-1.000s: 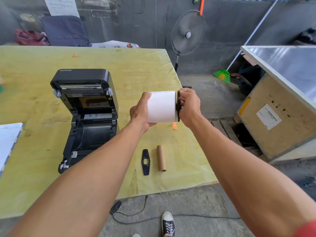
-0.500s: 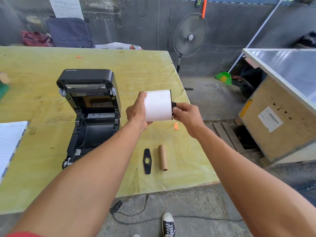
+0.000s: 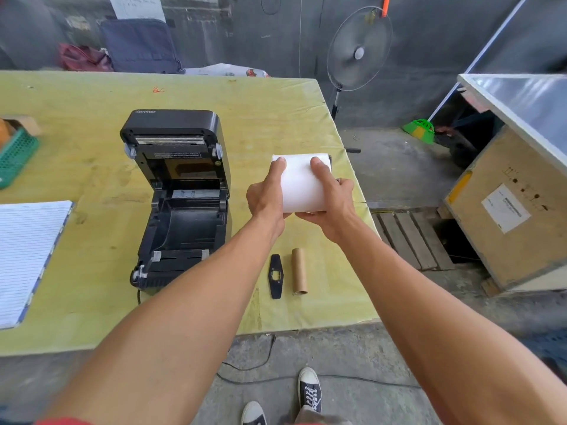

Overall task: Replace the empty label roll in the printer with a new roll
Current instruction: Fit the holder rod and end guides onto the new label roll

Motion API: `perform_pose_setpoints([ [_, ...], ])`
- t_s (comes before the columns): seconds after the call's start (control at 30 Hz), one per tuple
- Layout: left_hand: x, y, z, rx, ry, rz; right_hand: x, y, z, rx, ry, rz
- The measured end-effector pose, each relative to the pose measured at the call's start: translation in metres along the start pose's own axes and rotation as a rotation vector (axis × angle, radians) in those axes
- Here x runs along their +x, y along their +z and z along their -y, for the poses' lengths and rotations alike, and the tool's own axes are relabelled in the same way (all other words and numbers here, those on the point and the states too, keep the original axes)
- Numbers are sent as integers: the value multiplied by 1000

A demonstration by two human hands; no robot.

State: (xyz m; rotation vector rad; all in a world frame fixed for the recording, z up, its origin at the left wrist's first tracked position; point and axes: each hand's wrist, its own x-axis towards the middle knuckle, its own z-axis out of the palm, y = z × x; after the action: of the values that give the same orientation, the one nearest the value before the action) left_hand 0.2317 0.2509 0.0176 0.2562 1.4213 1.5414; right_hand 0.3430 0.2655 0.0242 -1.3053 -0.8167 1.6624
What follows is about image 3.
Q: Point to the orange stick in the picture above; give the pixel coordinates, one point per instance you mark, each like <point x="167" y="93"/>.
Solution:
<point x="386" y="5"/>

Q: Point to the black standing fan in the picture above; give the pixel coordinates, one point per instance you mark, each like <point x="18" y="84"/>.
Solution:
<point x="359" y="53"/>

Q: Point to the white paper sheet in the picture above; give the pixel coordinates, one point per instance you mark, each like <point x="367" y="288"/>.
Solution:
<point x="136" y="6"/>

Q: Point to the person's left hand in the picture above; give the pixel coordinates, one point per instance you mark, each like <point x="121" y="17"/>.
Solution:
<point x="263" y="201"/>

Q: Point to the person's right black sneaker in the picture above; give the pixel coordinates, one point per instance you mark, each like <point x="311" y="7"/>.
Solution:
<point x="310" y="388"/>

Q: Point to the green plastic basket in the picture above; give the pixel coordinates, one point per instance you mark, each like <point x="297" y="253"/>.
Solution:
<point x="15" y="157"/>

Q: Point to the lined paper notebook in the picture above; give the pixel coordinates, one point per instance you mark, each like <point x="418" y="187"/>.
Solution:
<point x="26" y="261"/>

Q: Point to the person's left black sneaker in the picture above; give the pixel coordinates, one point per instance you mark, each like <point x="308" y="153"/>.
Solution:
<point x="253" y="414"/>

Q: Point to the person's black sneaker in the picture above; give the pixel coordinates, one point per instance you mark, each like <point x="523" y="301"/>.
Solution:
<point x="310" y="388"/>
<point x="253" y="414"/>

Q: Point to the person's left forearm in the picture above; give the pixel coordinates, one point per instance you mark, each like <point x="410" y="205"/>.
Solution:
<point x="177" y="323"/>

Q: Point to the white paper roll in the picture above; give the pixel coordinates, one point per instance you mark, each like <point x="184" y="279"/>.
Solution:
<point x="301" y="185"/>

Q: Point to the white patterned plastic bag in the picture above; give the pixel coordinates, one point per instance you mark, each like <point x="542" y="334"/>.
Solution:
<point x="228" y="70"/>

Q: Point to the person's right forearm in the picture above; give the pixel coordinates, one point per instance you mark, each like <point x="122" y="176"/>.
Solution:
<point x="434" y="331"/>

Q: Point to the person's right hand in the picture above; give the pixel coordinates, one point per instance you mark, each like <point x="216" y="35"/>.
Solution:
<point x="339" y="207"/>

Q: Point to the person's left thumb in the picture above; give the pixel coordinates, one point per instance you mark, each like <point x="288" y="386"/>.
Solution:
<point x="275" y="174"/>

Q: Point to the shiny metal sheet panel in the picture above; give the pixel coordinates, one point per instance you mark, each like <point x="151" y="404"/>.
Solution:
<point x="522" y="101"/>

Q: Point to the wooden crate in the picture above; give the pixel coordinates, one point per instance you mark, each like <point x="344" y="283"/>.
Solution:
<point x="514" y="216"/>

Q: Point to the red bag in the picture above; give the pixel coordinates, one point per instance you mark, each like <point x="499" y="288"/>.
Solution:
<point x="84" y="58"/>

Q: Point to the black plastic spindle plate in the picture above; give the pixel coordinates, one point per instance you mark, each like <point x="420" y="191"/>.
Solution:
<point x="275" y="276"/>

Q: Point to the person's right thumb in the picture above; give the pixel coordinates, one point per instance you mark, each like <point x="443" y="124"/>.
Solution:
<point x="320" y="174"/>

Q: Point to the brown cardboard tube core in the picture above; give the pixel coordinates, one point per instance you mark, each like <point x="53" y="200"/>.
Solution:
<point x="299" y="270"/>

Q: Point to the white paper label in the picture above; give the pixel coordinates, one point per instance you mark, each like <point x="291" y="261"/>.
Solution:
<point x="505" y="207"/>

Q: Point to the dark blue bag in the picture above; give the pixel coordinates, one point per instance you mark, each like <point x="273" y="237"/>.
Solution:
<point x="141" y="46"/>

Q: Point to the small cardboard box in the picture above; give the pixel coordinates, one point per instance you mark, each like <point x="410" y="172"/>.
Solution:
<point x="24" y="123"/>

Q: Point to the person's grey trousers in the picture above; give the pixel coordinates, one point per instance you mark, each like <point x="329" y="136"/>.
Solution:
<point x="321" y="416"/>

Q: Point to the black label printer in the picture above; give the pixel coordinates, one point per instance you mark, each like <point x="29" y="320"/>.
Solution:
<point x="181" y="194"/>

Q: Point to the wooden pallet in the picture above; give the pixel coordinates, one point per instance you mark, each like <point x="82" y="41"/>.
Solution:
<point x="412" y="238"/>

